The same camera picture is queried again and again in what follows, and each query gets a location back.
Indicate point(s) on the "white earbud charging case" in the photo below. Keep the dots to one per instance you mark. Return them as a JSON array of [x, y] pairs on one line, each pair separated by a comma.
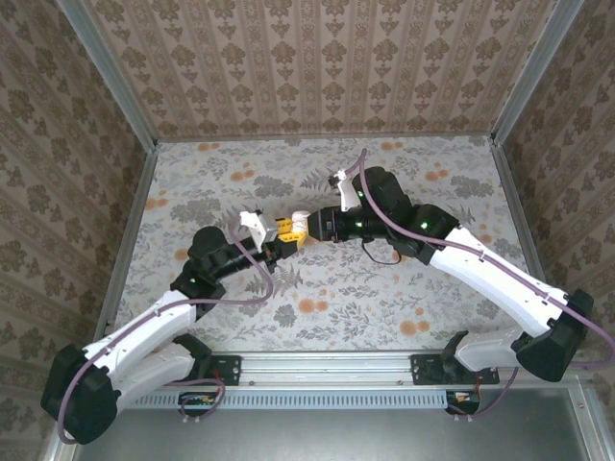
[[300, 218]]

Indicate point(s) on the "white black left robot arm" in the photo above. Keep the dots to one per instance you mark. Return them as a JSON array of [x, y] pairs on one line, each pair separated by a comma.
[[139, 331]]

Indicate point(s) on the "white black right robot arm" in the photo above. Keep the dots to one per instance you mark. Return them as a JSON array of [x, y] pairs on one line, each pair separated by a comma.
[[495, 283]]

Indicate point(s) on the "floral patterned table cover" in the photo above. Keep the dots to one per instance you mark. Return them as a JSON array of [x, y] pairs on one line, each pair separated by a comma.
[[336, 312]]

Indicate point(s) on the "small black controller board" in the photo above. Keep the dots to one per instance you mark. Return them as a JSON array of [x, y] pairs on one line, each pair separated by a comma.
[[463, 398], [197, 399]]

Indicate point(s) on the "grey metal panel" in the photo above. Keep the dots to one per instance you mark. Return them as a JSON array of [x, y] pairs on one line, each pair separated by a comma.
[[336, 437]]

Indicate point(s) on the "aluminium table side rail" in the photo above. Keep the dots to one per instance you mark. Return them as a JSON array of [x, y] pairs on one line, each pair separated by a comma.
[[517, 206], [140, 192]]

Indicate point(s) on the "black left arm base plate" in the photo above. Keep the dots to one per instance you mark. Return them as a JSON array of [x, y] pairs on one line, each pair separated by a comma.
[[226, 370]]

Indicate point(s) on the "aluminium mounting rail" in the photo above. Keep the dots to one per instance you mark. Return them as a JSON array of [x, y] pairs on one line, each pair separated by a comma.
[[327, 370]]

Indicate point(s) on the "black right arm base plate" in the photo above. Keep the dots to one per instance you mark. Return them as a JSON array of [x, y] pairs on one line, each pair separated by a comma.
[[425, 370]]

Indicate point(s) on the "aluminium frame post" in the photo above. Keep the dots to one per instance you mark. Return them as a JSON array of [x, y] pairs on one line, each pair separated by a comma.
[[112, 77], [533, 72]]

